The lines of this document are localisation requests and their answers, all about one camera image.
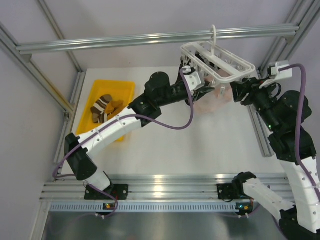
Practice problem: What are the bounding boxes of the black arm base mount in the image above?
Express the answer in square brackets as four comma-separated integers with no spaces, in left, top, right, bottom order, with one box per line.
[216,183,240,202]

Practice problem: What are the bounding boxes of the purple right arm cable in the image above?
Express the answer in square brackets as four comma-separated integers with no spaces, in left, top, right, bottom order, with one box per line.
[271,63,320,236]

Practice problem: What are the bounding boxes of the aluminium top crossbar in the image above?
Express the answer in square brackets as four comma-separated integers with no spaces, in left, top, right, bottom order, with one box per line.
[15,23,300,55]

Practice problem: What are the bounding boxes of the yellow plastic tray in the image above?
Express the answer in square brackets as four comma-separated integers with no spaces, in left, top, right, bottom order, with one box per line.
[76,79,136,136]

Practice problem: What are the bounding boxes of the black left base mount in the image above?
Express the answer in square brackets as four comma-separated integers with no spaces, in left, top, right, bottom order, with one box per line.
[84,184,129,200]

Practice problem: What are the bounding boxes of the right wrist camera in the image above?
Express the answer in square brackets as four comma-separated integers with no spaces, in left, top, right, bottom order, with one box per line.
[259,60,293,89]

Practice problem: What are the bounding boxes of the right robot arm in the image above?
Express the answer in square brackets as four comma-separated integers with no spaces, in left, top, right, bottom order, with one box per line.
[231,78,320,240]

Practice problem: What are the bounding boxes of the brown white striped sock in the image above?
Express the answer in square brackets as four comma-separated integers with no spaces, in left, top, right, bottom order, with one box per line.
[90,94,113,115]

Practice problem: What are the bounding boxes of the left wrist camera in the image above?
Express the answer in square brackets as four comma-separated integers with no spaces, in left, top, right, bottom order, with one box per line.
[179,66,205,92]

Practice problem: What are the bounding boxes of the white plastic clip hanger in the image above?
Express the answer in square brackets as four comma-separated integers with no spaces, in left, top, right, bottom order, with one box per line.
[180,25,256,84]

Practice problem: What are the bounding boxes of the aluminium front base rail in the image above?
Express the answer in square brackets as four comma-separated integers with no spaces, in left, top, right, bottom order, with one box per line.
[39,173,312,202]

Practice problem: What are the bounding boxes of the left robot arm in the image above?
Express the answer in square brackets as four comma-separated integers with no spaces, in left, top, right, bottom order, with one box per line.
[64,67,215,199]

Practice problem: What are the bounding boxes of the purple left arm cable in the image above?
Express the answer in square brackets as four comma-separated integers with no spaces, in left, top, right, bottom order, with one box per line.
[52,72,195,218]

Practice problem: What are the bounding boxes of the grey slotted cable duct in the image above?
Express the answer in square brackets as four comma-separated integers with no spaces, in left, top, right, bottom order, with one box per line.
[50,201,254,213]

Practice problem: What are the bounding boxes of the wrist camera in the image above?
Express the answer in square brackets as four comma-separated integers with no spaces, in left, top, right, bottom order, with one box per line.
[179,66,205,92]
[259,60,293,89]

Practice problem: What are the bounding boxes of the mustard yellow sock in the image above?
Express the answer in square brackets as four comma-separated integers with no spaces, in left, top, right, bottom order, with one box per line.
[104,100,124,114]
[107,106,124,120]

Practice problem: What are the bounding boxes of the pink sheer sock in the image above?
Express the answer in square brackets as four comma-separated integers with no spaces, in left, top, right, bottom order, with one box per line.
[194,83,233,114]

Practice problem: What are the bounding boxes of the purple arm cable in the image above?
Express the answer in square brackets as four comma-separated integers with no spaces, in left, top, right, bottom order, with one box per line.
[271,63,320,236]
[52,72,195,218]

